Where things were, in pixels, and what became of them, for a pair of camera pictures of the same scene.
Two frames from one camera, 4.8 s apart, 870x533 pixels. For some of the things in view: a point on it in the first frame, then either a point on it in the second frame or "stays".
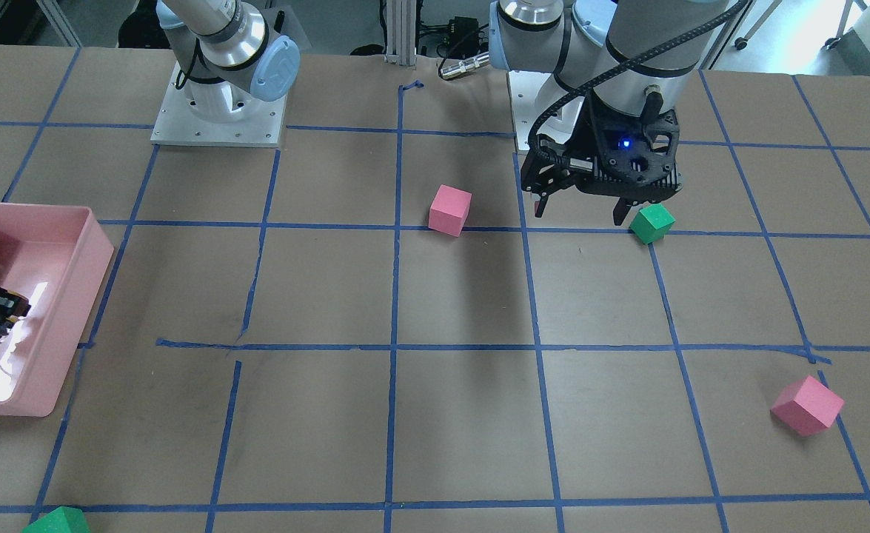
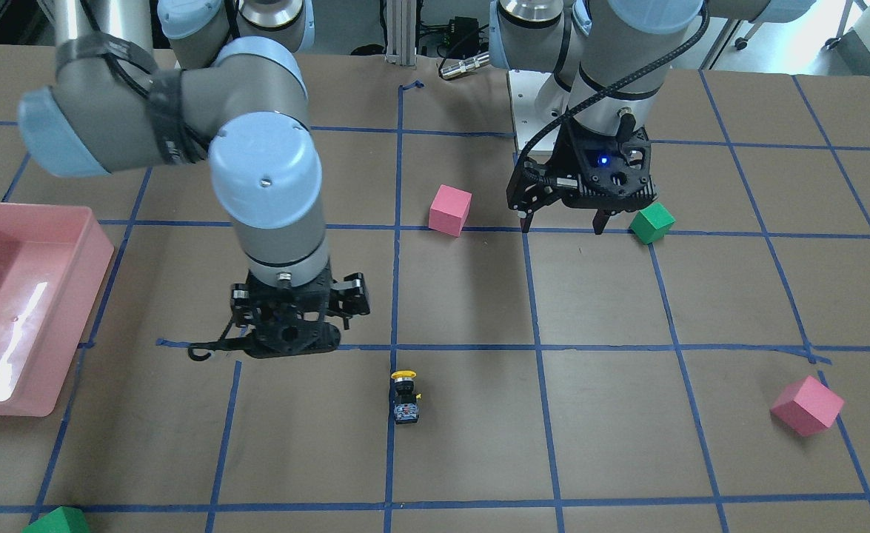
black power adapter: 463,38 stays
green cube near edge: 64,520 stays
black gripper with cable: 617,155 → 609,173
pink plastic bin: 55,257 stays
